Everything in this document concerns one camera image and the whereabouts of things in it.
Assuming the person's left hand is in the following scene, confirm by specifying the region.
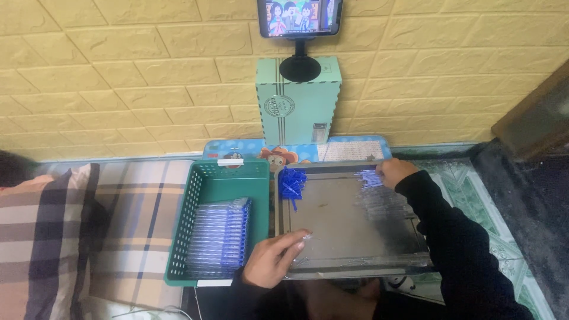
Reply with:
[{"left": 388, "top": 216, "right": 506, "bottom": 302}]
[{"left": 241, "top": 229, "right": 313, "bottom": 289}]

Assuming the person's right hand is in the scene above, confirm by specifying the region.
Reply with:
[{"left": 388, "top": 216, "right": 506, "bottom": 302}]
[{"left": 375, "top": 158, "right": 421, "bottom": 191}]

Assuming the bunch of clear pen tubes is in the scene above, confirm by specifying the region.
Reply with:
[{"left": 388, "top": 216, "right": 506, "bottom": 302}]
[{"left": 354, "top": 169, "right": 385, "bottom": 191}]

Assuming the pile of clear pen barrels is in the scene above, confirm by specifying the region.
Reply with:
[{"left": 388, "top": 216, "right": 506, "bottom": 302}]
[{"left": 358, "top": 189, "right": 421, "bottom": 223}]

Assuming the row of assembled blue pens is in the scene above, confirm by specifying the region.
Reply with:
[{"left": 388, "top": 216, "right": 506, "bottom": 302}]
[{"left": 184, "top": 198, "right": 252, "bottom": 280}]

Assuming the grey metal tray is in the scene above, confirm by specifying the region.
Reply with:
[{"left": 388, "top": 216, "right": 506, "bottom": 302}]
[{"left": 274, "top": 161, "right": 438, "bottom": 280}]

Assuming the pile of blue pen caps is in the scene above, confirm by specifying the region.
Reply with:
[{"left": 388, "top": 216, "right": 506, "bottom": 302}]
[{"left": 279, "top": 167, "right": 308, "bottom": 212}]

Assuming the green plastic basket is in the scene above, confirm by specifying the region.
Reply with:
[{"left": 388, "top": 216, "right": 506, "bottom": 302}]
[{"left": 164, "top": 159, "right": 271, "bottom": 287}]

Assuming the green patterned mat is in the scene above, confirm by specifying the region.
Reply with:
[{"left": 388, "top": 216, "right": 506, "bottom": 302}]
[{"left": 387, "top": 158, "right": 556, "bottom": 320}]

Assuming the blue cartoon lap desk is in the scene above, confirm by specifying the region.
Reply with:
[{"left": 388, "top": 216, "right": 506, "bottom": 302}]
[{"left": 202, "top": 135, "right": 393, "bottom": 169}]

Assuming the mint green cardboard box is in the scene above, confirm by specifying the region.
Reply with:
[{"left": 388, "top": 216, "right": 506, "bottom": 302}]
[{"left": 255, "top": 56, "right": 342, "bottom": 146}]

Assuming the plaid blanket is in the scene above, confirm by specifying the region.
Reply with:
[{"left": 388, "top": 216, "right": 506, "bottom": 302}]
[{"left": 87, "top": 159, "right": 196, "bottom": 312}]

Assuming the black phone stand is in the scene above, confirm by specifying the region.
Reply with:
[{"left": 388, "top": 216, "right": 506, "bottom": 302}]
[{"left": 279, "top": 37, "right": 322, "bottom": 83}]

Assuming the dark wooden furniture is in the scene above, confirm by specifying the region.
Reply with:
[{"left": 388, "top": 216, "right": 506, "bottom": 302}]
[{"left": 491, "top": 58, "right": 569, "bottom": 161}]

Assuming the black phone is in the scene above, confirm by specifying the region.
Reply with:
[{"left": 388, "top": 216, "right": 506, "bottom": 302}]
[{"left": 257, "top": 0, "right": 344, "bottom": 39}]

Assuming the plaid pillow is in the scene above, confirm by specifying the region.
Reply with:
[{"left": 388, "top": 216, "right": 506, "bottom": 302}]
[{"left": 0, "top": 163, "right": 100, "bottom": 320}]

